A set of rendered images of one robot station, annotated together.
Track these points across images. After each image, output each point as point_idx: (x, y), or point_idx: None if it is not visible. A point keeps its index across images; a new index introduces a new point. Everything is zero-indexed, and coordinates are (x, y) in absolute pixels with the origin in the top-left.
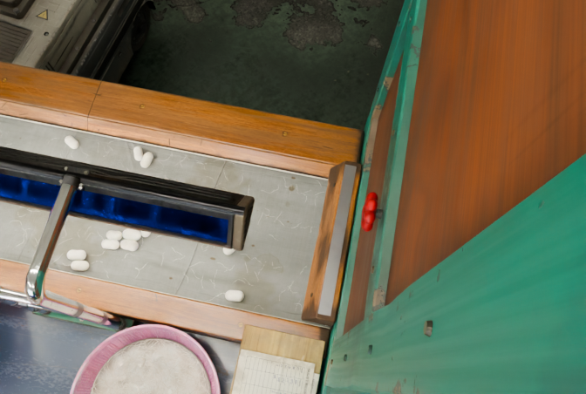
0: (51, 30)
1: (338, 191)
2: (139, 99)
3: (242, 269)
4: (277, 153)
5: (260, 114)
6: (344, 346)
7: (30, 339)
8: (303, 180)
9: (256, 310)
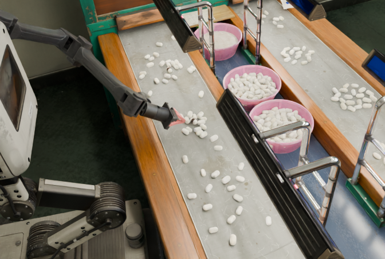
0: (82, 211)
1: (126, 15)
2: None
3: (164, 41)
4: (118, 47)
5: (105, 55)
6: None
7: None
8: (124, 43)
9: None
